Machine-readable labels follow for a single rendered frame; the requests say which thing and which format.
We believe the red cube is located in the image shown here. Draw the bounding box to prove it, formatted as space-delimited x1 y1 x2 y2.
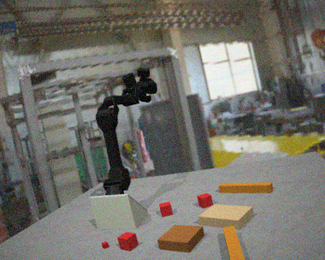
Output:
197 193 213 209
117 233 139 251
159 202 173 217

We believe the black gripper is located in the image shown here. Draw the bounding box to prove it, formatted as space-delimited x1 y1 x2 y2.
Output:
137 68 152 103

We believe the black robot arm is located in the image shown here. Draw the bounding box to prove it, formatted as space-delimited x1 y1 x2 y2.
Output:
96 73 157 195

